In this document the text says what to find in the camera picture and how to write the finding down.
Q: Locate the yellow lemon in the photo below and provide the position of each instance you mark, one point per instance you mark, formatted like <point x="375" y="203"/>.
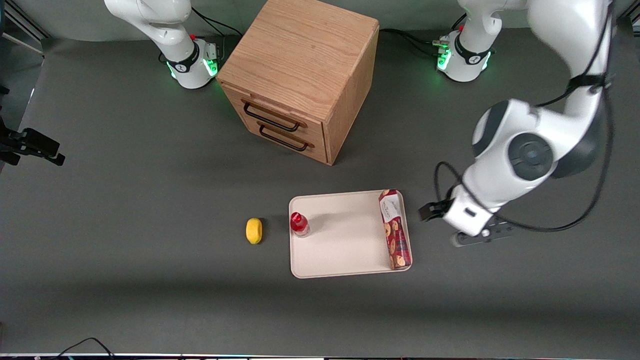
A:
<point x="254" y="231"/>

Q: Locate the small red-capped bottle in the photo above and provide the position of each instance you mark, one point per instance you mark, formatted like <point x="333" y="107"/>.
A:
<point x="299" y="224"/>

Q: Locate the wooden drawer cabinet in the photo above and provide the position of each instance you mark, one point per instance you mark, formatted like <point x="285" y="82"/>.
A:
<point x="300" y="55"/>

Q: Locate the aluminium frame rail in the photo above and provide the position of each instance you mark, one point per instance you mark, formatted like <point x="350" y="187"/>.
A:
<point x="22" y="22"/>

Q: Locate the beige plastic tray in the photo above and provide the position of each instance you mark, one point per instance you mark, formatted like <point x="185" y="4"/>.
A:
<point x="345" y="240"/>

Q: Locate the red cookie box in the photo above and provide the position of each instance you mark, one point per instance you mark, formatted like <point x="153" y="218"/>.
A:
<point x="397" y="235"/>

